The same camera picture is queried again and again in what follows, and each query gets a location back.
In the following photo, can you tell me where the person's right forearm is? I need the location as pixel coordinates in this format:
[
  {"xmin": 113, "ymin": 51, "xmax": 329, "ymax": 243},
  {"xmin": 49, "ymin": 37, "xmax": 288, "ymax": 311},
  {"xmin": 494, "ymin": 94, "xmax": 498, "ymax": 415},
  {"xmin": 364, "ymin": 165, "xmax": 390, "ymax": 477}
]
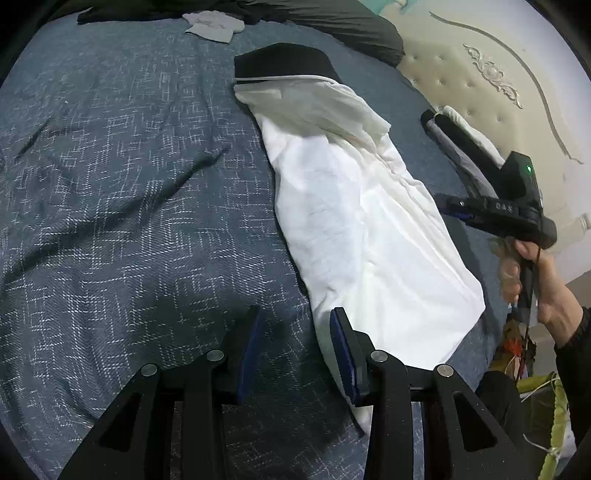
[{"xmin": 551, "ymin": 307, "xmax": 591, "ymax": 480}]

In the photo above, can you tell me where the person's right hand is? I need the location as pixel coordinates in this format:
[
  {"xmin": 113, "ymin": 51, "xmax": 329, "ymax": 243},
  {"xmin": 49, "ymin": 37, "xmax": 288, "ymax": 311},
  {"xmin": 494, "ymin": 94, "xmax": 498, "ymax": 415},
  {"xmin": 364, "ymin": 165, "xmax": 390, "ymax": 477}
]
[{"xmin": 492, "ymin": 237, "xmax": 585, "ymax": 349}]

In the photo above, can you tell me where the folded black and white garment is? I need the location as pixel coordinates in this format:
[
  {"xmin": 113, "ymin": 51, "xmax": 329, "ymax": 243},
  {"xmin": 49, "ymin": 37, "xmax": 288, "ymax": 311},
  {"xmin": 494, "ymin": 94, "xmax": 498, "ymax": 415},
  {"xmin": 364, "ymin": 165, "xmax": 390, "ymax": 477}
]
[{"xmin": 420, "ymin": 110, "xmax": 502, "ymax": 197}]

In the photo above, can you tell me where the light grey garment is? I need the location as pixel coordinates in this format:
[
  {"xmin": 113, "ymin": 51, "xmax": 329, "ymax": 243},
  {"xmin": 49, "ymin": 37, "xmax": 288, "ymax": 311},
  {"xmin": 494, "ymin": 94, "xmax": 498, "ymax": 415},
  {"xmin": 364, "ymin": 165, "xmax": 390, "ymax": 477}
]
[{"xmin": 182, "ymin": 11, "xmax": 245, "ymax": 44}]

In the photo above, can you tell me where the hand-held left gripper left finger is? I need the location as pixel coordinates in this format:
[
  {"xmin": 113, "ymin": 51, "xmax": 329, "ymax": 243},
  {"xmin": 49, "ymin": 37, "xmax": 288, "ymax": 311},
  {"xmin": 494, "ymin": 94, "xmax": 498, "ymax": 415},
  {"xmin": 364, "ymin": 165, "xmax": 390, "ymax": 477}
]
[{"xmin": 58, "ymin": 305, "xmax": 266, "ymax": 480}]

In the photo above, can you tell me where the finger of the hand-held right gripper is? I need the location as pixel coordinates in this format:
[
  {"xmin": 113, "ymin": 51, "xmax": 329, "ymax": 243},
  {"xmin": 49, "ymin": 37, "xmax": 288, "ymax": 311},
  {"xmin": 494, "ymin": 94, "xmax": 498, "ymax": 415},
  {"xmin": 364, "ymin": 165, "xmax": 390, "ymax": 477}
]
[{"xmin": 434, "ymin": 195, "xmax": 475, "ymax": 227}]

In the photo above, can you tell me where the dark grey rolled duvet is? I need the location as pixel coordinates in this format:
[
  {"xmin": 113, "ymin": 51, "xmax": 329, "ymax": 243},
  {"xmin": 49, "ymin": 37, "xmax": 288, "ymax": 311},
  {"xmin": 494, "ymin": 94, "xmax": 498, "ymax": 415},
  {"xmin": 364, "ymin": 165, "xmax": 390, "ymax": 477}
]
[{"xmin": 46, "ymin": 0, "xmax": 406, "ymax": 68}]

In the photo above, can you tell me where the yellow green woven object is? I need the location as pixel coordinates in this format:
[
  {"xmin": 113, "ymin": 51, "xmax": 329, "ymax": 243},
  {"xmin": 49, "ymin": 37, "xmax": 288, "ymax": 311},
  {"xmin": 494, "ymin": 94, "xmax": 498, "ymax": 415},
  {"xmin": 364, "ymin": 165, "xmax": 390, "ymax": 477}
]
[{"xmin": 517, "ymin": 371, "xmax": 575, "ymax": 480}]

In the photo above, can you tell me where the person's leg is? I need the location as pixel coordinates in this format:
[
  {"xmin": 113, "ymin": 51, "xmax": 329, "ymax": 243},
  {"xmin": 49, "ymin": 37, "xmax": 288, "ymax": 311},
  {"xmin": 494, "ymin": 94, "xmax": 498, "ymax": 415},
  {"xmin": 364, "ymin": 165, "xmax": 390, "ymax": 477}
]
[{"xmin": 475, "ymin": 369, "xmax": 532, "ymax": 444}]

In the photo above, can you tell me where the white polo shirt black trim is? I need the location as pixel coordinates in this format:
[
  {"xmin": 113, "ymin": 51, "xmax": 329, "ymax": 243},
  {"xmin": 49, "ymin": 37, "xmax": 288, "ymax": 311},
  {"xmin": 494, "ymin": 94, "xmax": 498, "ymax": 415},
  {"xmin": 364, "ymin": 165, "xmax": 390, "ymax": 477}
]
[{"xmin": 233, "ymin": 42, "xmax": 486, "ymax": 437}]

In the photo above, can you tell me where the orange red object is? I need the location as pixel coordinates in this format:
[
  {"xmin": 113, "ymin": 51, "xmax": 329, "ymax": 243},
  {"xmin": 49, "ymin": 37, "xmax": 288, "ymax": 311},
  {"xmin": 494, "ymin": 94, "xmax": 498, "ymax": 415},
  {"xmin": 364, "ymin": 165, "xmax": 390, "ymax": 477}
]
[{"xmin": 496, "ymin": 318, "xmax": 539, "ymax": 374}]

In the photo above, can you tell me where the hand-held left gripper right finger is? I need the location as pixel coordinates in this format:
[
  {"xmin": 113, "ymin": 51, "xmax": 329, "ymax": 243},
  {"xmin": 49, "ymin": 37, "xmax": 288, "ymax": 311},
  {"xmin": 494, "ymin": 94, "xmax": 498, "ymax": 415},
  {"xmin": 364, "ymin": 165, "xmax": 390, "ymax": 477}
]
[{"xmin": 329, "ymin": 307, "xmax": 532, "ymax": 480}]

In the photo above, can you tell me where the cream tufted headboard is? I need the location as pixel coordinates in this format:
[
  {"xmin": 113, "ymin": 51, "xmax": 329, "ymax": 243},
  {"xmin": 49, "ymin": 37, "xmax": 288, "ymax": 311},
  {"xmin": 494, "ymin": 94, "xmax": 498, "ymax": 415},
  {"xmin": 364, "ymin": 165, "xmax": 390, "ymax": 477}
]
[{"xmin": 369, "ymin": 0, "xmax": 591, "ymax": 296}]

